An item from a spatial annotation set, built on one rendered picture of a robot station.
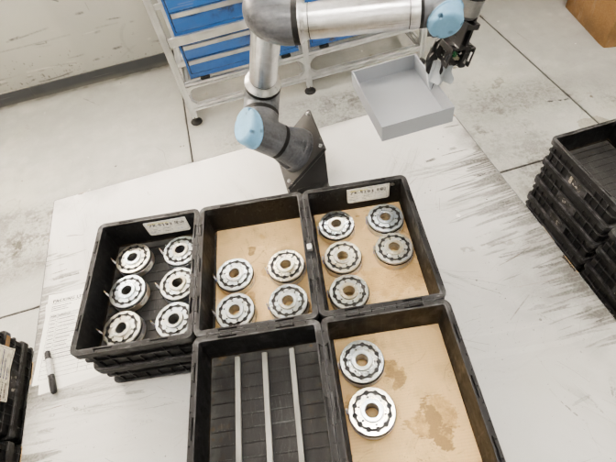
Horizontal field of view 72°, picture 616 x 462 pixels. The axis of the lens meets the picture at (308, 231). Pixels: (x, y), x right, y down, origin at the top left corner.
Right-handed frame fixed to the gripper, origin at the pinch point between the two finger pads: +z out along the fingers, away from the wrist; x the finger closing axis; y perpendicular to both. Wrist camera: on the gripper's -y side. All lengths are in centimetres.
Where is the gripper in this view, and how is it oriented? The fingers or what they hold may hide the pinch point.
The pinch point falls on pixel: (432, 83)
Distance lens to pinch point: 132.9
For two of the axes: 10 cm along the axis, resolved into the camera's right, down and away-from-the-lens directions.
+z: -1.1, 6.5, 7.5
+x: 9.4, -1.7, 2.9
